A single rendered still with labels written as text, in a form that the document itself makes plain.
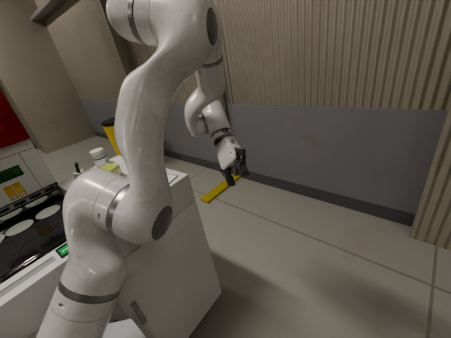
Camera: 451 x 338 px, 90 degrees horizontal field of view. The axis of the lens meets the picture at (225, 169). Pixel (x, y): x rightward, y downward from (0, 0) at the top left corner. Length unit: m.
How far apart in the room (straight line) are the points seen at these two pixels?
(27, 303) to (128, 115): 0.62
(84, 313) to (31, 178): 0.95
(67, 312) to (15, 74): 5.90
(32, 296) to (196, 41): 0.78
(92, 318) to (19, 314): 0.37
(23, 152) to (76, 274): 0.93
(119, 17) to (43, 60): 5.89
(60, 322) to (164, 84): 0.48
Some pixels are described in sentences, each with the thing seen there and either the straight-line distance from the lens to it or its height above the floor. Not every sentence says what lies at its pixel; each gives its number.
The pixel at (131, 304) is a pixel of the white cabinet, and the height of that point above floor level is 0.62.
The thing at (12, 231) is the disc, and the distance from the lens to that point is 1.35.
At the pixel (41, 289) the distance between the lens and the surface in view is 0.89.
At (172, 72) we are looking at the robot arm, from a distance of 0.46.
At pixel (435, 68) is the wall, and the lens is 1.81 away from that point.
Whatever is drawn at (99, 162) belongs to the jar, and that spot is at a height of 1.00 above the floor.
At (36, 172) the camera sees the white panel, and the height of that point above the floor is 1.06.
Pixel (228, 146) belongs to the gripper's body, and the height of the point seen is 1.13.
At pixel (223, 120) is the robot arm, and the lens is 0.85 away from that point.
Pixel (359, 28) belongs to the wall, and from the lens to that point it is 1.84.
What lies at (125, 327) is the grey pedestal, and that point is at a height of 0.82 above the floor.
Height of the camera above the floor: 1.44
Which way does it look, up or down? 28 degrees down
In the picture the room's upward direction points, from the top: 11 degrees counter-clockwise
